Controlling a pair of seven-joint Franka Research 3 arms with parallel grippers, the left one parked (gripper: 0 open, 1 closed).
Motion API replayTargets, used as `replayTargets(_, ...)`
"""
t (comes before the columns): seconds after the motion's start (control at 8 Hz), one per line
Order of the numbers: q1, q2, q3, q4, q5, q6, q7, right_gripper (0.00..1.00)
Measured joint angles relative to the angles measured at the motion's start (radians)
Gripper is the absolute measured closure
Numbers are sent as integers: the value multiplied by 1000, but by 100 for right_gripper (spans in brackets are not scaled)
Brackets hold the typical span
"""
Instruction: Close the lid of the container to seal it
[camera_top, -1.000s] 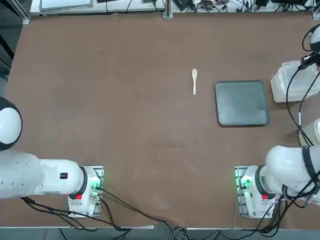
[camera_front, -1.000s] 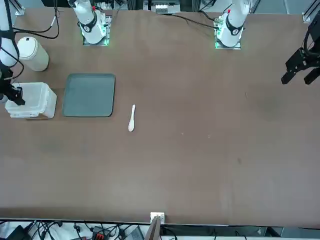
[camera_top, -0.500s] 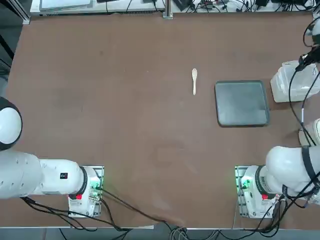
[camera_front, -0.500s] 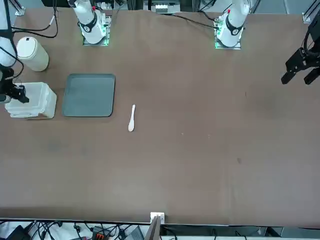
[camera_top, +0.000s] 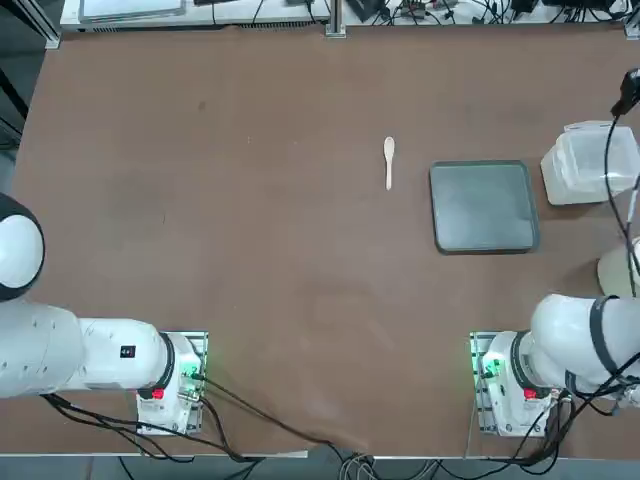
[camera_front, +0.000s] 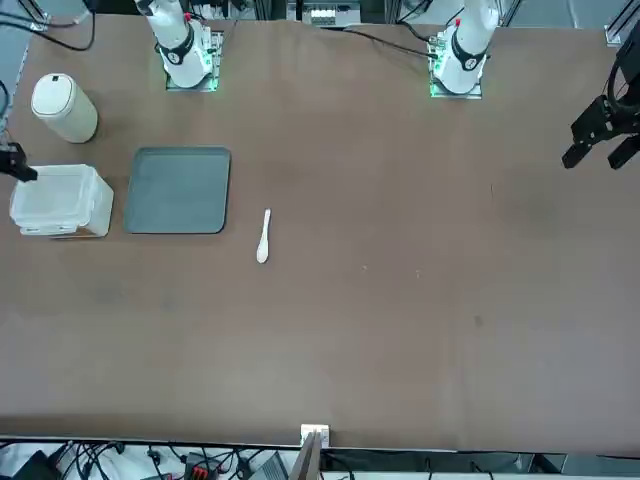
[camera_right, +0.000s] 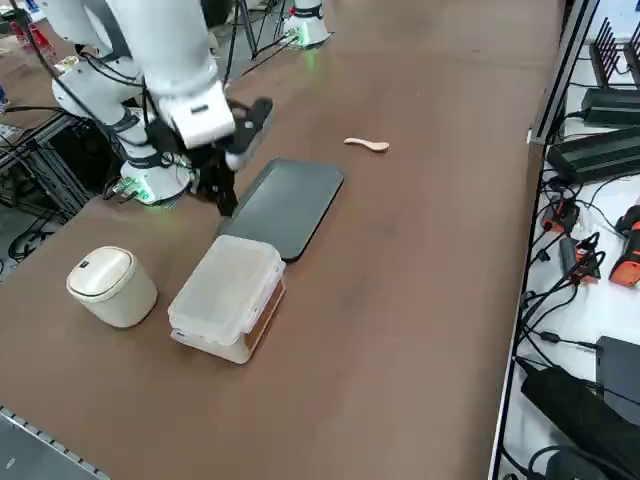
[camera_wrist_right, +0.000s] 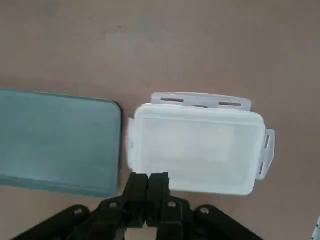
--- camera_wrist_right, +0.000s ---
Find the translucent white container lid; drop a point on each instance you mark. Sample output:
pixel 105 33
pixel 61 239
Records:
pixel 200 145

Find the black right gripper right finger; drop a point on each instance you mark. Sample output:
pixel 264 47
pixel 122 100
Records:
pixel 160 197

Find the grey metal rail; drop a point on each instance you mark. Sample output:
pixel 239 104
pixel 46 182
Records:
pixel 317 230

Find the dark teal rectangular tray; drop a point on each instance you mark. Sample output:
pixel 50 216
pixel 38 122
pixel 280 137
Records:
pixel 57 142

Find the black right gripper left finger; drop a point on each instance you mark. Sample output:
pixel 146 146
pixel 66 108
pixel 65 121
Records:
pixel 135 200

